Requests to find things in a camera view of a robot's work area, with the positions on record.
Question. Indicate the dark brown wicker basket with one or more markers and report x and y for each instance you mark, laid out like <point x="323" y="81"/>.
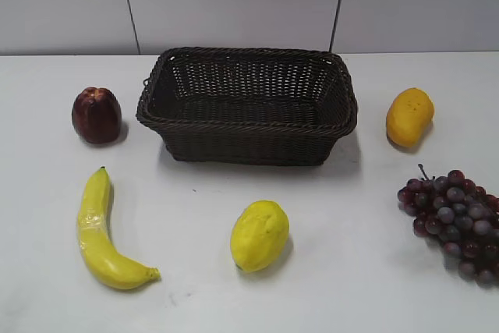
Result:
<point x="252" y="106"/>

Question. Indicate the yellow lemon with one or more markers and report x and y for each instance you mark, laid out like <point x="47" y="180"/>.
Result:
<point x="259" y="235"/>

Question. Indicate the purple grape bunch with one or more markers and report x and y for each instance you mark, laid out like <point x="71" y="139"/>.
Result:
<point x="458" y="217"/>

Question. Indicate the dark red apple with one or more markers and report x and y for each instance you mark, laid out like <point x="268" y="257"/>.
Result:
<point x="97" y="116"/>

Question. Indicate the orange yellow mango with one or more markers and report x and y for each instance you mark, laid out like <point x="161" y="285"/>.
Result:
<point x="410" y="114"/>

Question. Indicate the yellow banana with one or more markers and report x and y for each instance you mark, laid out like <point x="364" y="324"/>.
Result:
<point x="99" y="254"/>

